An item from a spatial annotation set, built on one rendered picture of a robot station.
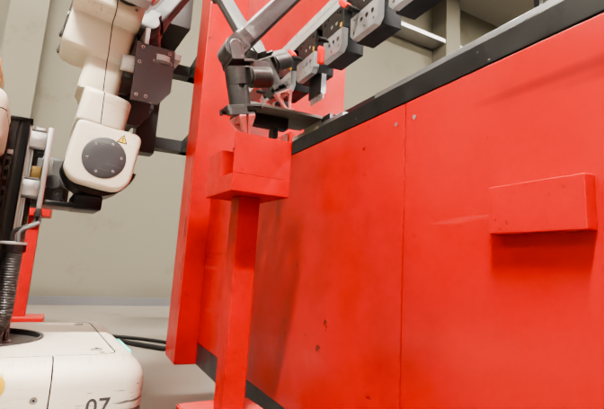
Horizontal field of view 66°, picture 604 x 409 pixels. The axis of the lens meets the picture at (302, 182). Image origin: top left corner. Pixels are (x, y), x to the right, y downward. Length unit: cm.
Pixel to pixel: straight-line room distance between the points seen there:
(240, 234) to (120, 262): 386
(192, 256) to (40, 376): 139
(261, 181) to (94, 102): 46
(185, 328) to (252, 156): 136
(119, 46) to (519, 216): 108
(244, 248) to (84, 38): 69
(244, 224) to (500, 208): 70
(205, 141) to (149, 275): 286
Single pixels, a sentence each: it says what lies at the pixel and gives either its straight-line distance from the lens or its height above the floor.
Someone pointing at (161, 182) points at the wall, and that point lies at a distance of 515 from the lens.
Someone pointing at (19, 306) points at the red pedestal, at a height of 17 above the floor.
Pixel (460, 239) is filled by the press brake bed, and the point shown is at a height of 55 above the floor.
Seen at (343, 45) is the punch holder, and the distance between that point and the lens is 155.
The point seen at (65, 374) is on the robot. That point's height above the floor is 25.
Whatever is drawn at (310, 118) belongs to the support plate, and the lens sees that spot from 161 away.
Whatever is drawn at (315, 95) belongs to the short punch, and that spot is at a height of 110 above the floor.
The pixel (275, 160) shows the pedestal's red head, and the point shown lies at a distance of 121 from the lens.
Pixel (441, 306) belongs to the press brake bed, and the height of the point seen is 43.
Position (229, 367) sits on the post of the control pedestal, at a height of 23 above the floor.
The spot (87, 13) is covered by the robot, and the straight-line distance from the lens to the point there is 141.
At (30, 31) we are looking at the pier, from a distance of 507.
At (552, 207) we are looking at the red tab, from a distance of 68.
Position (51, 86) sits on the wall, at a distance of 521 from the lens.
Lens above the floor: 49
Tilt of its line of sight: 10 degrees up
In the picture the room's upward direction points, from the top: 3 degrees clockwise
